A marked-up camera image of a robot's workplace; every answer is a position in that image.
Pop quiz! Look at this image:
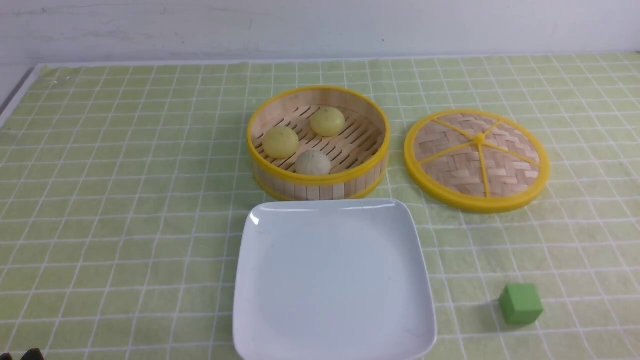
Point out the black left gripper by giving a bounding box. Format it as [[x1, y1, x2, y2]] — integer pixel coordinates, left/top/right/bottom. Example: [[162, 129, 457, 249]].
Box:
[[0, 350, 45, 360]]

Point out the yellow steamed bun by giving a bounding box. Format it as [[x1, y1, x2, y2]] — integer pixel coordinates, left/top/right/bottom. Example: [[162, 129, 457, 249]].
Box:
[[310, 107, 346, 137], [262, 126, 300, 160]]

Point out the grey white steamed bun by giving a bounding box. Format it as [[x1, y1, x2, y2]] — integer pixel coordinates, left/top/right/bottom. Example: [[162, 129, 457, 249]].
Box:
[[295, 149, 332, 176]]

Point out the white square plate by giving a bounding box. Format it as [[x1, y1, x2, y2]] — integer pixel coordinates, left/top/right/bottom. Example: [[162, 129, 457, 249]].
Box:
[[232, 198, 438, 360]]

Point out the green checkered tablecloth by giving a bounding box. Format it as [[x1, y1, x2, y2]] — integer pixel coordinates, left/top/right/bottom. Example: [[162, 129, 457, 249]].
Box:
[[0, 54, 640, 360]]

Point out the bamboo steamer basket yellow rim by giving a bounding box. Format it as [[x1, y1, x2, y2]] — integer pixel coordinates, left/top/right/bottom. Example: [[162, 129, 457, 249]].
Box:
[[247, 86, 391, 201]]

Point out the woven bamboo steamer lid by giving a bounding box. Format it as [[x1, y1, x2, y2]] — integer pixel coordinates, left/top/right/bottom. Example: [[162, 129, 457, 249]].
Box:
[[403, 109, 552, 214]]

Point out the green cube block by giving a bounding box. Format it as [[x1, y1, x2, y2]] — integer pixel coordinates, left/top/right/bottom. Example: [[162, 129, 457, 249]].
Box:
[[498, 283, 544, 326]]

